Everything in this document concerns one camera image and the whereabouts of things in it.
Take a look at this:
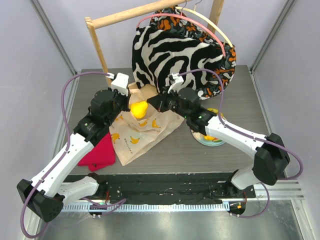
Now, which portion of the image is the cream clothes hanger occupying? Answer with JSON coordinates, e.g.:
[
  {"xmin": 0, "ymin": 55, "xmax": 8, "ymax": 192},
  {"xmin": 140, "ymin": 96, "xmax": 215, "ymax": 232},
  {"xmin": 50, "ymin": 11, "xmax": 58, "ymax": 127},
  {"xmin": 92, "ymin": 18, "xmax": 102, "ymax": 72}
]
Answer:
[{"xmin": 175, "ymin": 6, "xmax": 234, "ymax": 48}]

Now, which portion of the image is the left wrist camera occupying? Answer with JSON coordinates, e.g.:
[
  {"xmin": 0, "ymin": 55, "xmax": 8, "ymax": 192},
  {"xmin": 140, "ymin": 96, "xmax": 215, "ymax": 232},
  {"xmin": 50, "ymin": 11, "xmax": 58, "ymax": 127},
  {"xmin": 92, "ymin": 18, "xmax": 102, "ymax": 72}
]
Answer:
[{"xmin": 107, "ymin": 72, "xmax": 130, "ymax": 97}]

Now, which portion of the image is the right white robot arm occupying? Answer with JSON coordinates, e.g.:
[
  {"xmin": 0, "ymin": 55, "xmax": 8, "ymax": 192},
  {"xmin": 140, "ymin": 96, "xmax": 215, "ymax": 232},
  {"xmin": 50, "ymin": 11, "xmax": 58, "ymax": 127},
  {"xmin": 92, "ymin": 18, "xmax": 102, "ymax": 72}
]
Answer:
[{"xmin": 147, "ymin": 88, "xmax": 290, "ymax": 198}]

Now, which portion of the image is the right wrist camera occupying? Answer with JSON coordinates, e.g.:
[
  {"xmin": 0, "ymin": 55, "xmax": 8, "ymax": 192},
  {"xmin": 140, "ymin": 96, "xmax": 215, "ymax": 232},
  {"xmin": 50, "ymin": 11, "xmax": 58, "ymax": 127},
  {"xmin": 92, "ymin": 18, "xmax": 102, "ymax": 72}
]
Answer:
[{"xmin": 168, "ymin": 73, "xmax": 184, "ymax": 94}]

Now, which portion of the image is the red cloth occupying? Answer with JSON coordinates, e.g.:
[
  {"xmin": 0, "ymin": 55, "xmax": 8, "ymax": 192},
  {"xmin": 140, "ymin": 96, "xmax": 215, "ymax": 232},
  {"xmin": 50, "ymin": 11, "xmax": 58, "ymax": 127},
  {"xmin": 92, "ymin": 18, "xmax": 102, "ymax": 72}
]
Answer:
[{"xmin": 77, "ymin": 133, "xmax": 116, "ymax": 172}]

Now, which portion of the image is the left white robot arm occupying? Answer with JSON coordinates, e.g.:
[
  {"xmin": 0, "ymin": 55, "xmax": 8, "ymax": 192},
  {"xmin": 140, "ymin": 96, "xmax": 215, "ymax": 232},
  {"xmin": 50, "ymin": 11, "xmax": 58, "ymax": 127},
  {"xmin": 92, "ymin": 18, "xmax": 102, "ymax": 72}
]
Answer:
[{"xmin": 17, "ymin": 87, "xmax": 130, "ymax": 223}]

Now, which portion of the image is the banana print plastic bag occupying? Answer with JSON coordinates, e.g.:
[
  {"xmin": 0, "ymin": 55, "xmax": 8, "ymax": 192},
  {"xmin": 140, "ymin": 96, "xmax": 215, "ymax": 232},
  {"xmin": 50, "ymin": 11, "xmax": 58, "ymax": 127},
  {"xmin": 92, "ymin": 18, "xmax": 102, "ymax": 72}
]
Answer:
[{"xmin": 108, "ymin": 91, "xmax": 186, "ymax": 167}]

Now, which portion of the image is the wooden clothes rack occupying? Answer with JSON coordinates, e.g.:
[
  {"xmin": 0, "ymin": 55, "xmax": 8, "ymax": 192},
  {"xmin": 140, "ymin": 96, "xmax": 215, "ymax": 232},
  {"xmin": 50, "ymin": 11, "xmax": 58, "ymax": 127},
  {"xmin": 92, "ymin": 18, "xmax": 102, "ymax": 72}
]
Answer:
[{"xmin": 84, "ymin": 0, "xmax": 225, "ymax": 106}]

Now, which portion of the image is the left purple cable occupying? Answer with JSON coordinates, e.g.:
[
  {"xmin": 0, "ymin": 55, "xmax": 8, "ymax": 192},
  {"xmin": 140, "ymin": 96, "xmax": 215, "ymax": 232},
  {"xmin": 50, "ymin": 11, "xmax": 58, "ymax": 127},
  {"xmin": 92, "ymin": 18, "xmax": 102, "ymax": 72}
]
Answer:
[{"xmin": 21, "ymin": 71, "xmax": 127, "ymax": 238}]

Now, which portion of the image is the slotted cable duct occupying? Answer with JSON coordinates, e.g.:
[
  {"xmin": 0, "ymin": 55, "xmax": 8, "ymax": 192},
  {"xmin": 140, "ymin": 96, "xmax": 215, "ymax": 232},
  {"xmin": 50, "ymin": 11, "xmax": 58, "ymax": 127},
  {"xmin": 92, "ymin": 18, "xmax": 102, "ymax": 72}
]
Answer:
[{"xmin": 61, "ymin": 201, "xmax": 230, "ymax": 214}]

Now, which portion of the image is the pink clothes hanger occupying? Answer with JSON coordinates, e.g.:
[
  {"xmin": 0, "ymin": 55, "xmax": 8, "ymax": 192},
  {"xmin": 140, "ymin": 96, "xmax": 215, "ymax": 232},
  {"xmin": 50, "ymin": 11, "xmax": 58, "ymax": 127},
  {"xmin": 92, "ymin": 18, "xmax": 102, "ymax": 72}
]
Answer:
[{"xmin": 136, "ymin": 13, "xmax": 226, "ymax": 57}]

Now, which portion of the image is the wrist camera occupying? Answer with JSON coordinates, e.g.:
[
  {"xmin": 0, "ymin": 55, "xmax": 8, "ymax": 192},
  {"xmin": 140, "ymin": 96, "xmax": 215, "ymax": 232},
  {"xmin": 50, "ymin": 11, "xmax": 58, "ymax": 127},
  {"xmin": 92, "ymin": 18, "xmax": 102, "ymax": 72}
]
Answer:
[
  {"xmin": 168, "ymin": 73, "xmax": 184, "ymax": 94},
  {"xmin": 107, "ymin": 72, "xmax": 130, "ymax": 97}
]

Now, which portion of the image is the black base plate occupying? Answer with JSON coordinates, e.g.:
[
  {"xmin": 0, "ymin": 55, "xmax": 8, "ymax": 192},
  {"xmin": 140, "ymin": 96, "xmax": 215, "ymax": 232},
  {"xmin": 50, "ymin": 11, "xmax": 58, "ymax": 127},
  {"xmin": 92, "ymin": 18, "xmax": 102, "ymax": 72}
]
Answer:
[{"xmin": 69, "ymin": 171, "xmax": 257, "ymax": 204}]

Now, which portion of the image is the yellow lemon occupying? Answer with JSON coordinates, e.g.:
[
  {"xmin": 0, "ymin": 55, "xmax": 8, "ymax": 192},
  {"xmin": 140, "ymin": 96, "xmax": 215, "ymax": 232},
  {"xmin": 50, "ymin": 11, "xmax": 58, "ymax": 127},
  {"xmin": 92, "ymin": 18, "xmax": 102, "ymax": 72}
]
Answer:
[
  {"xmin": 204, "ymin": 135, "xmax": 215, "ymax": 141},
  {"xmin": 130, "ymin": 101, "xmax": 148, "ymax": 119}
]

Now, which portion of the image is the zebra print garment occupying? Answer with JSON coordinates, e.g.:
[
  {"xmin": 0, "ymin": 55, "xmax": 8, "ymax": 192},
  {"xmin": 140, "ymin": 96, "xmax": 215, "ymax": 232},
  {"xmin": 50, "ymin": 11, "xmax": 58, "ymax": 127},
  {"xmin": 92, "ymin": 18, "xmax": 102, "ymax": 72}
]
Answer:
[{"xmin": 132, "ymin": 26, "xmax": 222, "ymax": 92}]

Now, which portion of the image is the fruit plate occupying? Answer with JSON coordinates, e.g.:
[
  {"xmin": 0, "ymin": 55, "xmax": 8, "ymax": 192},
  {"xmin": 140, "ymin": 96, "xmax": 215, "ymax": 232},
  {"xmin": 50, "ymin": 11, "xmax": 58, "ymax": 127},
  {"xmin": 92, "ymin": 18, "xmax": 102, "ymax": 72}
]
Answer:
[{"xmin": 190, "ymin": 107, "xmax": 226, "ymax": 148}]

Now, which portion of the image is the orange camouflage garment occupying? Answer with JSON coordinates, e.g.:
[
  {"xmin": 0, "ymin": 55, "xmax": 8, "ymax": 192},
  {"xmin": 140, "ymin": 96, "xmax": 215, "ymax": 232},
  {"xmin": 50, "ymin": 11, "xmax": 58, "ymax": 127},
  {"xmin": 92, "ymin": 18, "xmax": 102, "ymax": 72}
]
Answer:
[{"xmin": 149, "ymin": 16, "xmax": 236, "ymax": 100}]

